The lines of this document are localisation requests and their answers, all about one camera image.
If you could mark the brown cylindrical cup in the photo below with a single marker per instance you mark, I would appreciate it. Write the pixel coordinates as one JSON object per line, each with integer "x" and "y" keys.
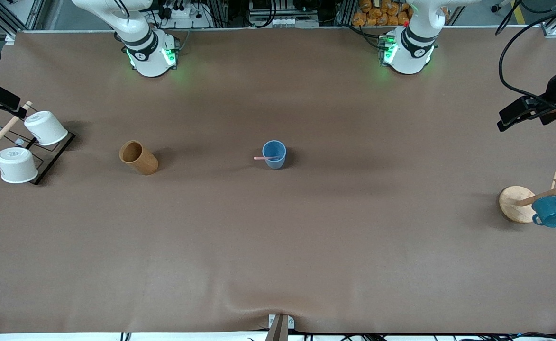
{"x": 140, "y": 158}

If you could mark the white connector block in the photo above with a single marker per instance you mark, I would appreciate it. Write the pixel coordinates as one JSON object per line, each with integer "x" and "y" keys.
{"x": 282, "y": 21}

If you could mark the pink chopstick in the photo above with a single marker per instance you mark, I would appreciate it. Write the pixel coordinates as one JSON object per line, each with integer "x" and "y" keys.
{"x": 261, "y": 158}

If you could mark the white cup with small label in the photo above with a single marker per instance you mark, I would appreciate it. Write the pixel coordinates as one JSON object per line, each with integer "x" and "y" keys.
{"x": 45, "y": 128}

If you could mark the white cup with barcode label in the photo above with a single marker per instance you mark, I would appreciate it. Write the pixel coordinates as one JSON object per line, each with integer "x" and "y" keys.
{"x": 17, "y": 166}

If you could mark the wooden mug tree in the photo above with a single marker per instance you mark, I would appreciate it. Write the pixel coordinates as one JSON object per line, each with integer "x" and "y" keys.
{"x": 514, "y": 203}

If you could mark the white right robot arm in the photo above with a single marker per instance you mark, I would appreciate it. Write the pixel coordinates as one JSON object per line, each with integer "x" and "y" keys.
{"x": 147, "y": 52}

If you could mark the white power strip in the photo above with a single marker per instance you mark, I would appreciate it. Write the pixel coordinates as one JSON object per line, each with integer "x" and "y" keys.
{"x": 187, "y": 16}

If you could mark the light wooden rack rod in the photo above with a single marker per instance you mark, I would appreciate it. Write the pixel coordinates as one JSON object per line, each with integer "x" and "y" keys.
{"x": 3, "y": 130}

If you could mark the blue cup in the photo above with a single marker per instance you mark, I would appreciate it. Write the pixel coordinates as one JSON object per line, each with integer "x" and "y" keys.
{"x": 278, "y": 163}

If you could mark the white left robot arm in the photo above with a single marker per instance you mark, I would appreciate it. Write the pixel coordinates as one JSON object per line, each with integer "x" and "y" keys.
{"x": 408, "y": 52}

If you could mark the pile of orange bags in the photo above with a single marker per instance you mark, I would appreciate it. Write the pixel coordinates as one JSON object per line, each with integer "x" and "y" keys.
{"x": 382, "y": 14}

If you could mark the metal table clamp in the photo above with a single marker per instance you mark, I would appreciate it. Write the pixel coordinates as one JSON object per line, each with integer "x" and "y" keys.
{"x": 281, "y": 327}

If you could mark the teal mug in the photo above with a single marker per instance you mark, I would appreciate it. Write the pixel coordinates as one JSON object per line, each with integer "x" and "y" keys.
{"x": 550, "y": 211}

